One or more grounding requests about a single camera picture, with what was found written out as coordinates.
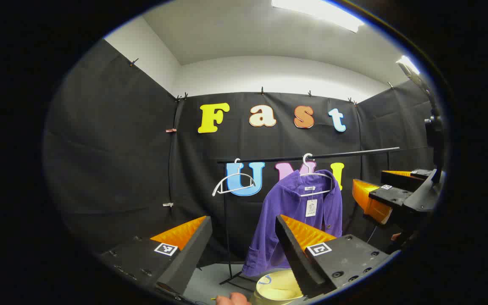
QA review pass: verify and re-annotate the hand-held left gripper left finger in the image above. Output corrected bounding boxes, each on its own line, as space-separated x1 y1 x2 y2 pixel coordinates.
98 215 214 297

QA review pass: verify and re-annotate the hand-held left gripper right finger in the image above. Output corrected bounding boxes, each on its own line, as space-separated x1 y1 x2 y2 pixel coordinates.
274 214 391 299

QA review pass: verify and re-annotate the cream round laundry hamper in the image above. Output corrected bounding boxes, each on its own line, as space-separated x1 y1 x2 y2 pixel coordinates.
250 270 308 305

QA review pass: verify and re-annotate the purple ribbed garment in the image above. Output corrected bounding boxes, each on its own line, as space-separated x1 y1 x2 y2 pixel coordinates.
242 169 343 278

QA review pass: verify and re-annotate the white plastic hanger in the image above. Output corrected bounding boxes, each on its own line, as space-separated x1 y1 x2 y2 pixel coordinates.
299 153 336 198
212 158 257 197

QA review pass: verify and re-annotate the black metal clothes rack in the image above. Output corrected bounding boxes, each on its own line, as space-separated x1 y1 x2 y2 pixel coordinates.
217 147 401 293

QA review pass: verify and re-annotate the small ceiling light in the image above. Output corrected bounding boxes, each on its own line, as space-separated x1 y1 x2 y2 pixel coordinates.
396 55 421 76

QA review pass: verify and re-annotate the row of black clips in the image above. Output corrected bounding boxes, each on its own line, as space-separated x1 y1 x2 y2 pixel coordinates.
129 58 395 106

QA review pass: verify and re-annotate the long ceiling light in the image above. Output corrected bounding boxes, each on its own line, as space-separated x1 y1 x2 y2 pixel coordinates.
271 0 365 33

